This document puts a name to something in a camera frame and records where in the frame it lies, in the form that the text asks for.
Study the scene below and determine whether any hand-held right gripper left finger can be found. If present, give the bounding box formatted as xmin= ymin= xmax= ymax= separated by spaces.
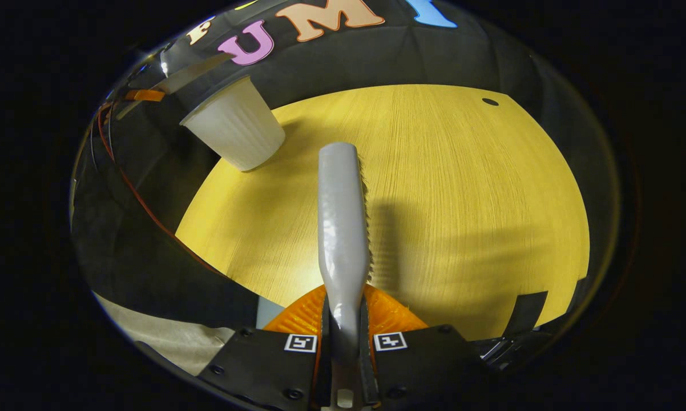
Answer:
xmin=197 ymin=284 xmax=332 ymax=411

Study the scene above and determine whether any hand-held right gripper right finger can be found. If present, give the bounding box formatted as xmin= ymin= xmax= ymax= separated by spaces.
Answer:
xmin=359 ymin=284 xmax=500 ymax=410

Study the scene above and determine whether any white ribbed garbage bin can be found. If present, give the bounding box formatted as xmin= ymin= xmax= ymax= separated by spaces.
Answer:
xmin=179 ymin=76 xmax=287 ymax=172

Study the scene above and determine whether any small grey broom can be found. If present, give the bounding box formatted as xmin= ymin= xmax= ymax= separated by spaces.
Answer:
xmin=317 ymin=142 xmax=374 ymax=410

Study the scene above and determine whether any wooden desktop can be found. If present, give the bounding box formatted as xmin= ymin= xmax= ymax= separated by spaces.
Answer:
xmin=175 ymin=84 xmax=591 ymax=342

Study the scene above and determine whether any person's light grey clothing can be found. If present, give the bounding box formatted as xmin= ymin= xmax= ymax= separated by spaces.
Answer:
xmin=94 ymin=292 xmax=237 ymax=377

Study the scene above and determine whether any black strip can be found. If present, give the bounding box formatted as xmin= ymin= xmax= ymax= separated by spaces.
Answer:
xmin=480 ymin=291 xmax=550 ymax=366

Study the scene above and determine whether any red cable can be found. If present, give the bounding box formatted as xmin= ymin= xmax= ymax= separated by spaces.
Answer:
xmin=96 ymin=101 xmax=225 ymax=277

